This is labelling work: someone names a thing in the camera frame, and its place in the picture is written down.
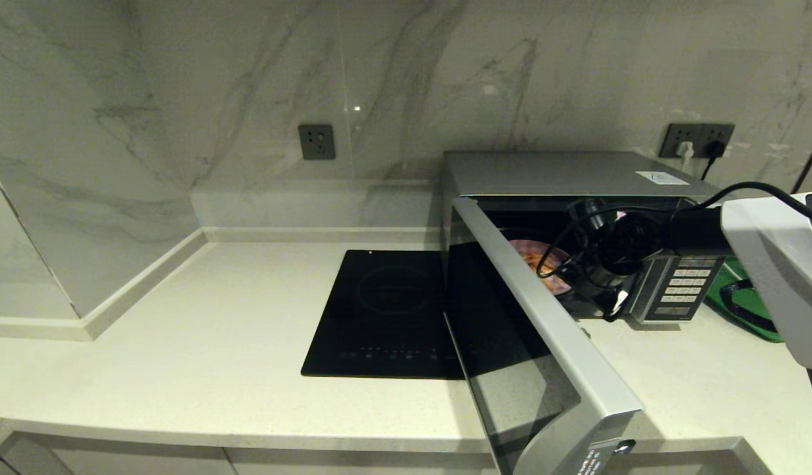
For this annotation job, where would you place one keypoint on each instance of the white power plug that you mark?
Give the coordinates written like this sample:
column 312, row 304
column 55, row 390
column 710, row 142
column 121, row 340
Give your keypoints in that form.
column 686, row 151

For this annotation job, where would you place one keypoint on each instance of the green plastic tray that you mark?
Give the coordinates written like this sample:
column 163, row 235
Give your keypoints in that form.
column 732, row 297

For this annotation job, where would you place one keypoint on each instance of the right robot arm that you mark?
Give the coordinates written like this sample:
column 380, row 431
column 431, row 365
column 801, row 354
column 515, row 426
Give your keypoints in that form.
column 775, row 251

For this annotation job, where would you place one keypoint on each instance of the microwave door with dark glass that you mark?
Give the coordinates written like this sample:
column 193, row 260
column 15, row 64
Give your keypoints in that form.
column 544, row 343

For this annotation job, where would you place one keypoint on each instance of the grey double wall socket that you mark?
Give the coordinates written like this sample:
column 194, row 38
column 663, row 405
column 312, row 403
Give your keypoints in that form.
column 699, row 132

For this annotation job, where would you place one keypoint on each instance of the purple plate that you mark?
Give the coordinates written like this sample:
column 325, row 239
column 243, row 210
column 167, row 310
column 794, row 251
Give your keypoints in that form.
column 541, row 254

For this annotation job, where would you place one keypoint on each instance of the grey single wall socket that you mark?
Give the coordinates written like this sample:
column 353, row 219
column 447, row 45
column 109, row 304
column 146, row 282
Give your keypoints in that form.
column 316, row 142

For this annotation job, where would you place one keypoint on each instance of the black induction cooktop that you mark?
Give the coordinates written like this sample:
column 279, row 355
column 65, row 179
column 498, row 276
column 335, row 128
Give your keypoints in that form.
column 379, row 316

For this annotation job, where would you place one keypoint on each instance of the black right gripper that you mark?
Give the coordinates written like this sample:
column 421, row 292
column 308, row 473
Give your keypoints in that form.
column 600, row 274

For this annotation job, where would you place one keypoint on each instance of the white paper sheet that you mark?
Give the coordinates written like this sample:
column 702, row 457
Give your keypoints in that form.
column 661, row 177

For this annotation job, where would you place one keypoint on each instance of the grey cabinet side panel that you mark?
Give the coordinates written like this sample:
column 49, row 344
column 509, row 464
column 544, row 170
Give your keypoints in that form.
column 23, row 462

